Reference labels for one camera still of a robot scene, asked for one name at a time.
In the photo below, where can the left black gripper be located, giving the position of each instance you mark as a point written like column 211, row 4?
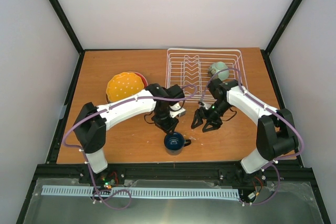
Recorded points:
column 167, row 127

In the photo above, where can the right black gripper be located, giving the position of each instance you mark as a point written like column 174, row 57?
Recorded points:
column 200, row 114

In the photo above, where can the dark blue mug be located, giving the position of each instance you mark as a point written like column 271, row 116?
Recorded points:
column 175, row 142

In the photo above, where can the green floral small bowl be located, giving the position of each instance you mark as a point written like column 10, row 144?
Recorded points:
column 219, row 69

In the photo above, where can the yellow polka dot plate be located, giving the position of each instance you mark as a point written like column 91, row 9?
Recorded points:
column 123, row 85

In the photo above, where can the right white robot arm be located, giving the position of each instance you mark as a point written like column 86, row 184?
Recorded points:
column 276, row 134

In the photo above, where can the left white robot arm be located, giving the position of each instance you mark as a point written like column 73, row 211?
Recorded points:
column 93, row 122

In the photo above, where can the red floral plate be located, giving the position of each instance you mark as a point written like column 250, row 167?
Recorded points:
column 144, row 80

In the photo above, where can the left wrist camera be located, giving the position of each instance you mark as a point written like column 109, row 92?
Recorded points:
column 179, row 113

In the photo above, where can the white wire dish rack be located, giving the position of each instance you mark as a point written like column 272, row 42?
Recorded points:
column 186, row 66

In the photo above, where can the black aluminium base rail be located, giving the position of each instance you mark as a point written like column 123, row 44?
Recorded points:
column 223, row 173

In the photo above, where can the light blue cable duct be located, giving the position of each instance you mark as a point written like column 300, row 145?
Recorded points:
column 144, row 193

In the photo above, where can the right black frame post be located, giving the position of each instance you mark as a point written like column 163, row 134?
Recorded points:
column 294, row 5

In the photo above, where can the black frame post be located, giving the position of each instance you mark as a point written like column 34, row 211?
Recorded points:
column 294, row 5
column 66, row 24

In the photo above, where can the left black frame post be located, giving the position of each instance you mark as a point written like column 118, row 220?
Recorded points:
column 66, row 24

